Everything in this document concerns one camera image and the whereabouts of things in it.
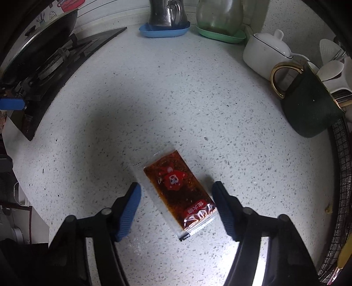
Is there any black gas stove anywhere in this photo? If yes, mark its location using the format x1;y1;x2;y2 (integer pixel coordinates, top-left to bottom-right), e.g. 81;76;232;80
4;27;127;141

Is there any red chili sauce sachet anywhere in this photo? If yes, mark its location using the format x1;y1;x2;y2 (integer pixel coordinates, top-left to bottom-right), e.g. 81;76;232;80
131;145;218;241

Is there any black wok with glass lid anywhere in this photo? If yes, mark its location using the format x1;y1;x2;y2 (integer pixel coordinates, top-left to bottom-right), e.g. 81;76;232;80
1;9;78;83

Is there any black mug utensil holder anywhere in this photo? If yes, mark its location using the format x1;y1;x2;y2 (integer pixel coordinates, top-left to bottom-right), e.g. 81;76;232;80
270;61;344;138

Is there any blue saucer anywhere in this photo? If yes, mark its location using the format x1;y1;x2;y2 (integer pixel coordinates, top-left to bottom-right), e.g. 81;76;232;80
139;21;191;38

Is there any white sugar pot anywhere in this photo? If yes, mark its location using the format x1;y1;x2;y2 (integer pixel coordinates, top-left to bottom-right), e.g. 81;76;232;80
243;29;309;81

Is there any white ladle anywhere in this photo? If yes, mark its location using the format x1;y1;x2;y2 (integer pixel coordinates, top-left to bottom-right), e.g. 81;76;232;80
316;39;351;94

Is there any steel teapot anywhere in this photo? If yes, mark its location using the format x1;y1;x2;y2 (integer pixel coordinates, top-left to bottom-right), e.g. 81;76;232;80
148;0;188;29

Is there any glass carafe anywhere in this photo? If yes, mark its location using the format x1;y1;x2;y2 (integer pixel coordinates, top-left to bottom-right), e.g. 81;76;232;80
196;0;243;36

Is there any kitchen wall sticker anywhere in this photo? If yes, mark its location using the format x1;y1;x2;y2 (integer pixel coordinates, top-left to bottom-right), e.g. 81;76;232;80
35;0;85;26

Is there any black wire rack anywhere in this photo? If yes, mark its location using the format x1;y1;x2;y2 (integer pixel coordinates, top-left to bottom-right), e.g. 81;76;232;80
318;119;351;285

